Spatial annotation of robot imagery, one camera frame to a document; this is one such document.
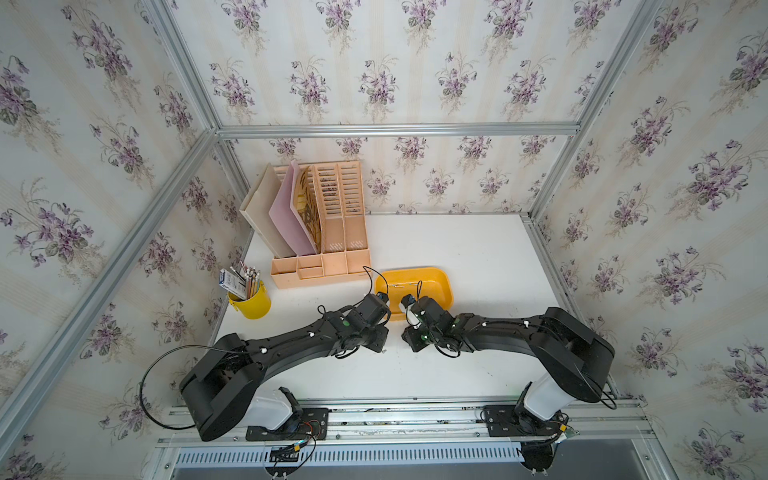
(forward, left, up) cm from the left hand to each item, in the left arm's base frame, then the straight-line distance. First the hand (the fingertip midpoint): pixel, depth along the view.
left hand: (385, 338), depth 84 cm
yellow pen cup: (+9, +39, +1) cm, 40 cm away
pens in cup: (+12, +40, +9) cm, 43 cm away
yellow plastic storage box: (+21, -2, -5) cm, 22 cm away
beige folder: (+30, +37, +24) cm, 53 cm away
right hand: (+2, -7, -4) cm, 8 cm away
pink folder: (+29, +30, +22) cm, 47 cm away
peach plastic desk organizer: (+26, +13, +3) cm, 29 cm away
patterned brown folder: (+40, +26, +14) cm, 50 cm away
